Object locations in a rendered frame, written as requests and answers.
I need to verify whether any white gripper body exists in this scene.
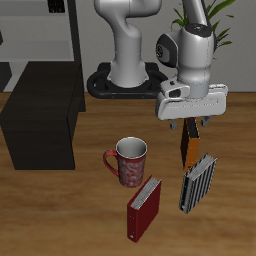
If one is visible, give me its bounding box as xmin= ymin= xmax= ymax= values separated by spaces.
xmin=155 ymin=83 xmax=230 ymax=121

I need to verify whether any orange book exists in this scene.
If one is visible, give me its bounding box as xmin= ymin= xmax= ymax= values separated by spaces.
xmin=180 ymin=117 xmax=201 ymax=173

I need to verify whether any black and white striped book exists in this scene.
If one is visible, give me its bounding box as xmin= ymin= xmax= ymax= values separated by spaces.
xmin=178 ymin=152 xmax=218 ymax=215

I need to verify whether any red book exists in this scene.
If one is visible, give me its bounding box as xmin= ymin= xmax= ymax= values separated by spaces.
xmin=126 ymin=175 xmax=163 ymax=244

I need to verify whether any red patterned mug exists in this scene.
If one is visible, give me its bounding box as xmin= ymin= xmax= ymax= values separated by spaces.
xmin=102 ymin=136 xmax=149 ymax=189

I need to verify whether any green pot plant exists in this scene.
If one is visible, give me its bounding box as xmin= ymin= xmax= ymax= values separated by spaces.
xmin=170 ymin=0 xmax=237 ymax=61

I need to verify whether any dark brown desk caddy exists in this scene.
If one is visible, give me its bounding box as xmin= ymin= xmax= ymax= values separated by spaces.
xmin=0 ymin=60 xmax=87 ymax=171

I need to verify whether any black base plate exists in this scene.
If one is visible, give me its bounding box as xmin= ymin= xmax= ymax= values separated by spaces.
xmin=86 ymin=61 xmax=169 ymax=100

